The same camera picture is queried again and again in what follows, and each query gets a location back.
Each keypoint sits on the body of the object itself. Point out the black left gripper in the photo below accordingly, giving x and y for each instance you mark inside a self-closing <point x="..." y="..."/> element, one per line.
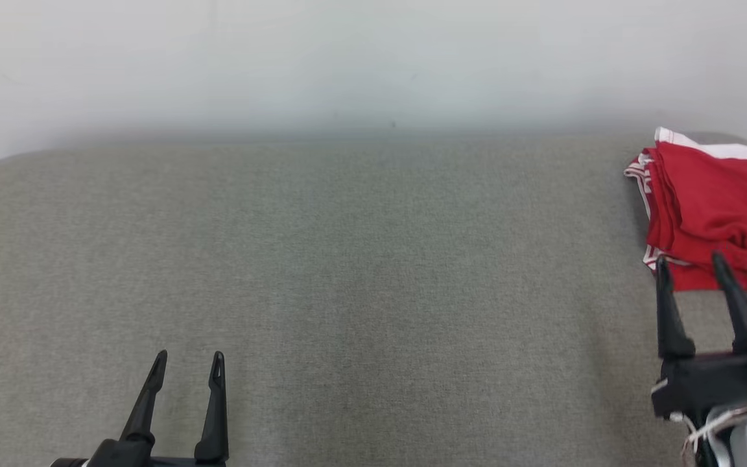
<point x="120" y="457"/>

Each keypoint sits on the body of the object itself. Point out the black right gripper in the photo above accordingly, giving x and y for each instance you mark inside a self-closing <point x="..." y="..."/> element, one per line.
<point x="704" y="383"/>

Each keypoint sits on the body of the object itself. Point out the red white-striped shorts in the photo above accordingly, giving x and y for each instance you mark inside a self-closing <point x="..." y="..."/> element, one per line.
<point x="711" y="194"/>

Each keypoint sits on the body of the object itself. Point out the red white basketball jersey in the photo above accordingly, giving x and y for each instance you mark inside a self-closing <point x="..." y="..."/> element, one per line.
<point x="638" y="172"/>

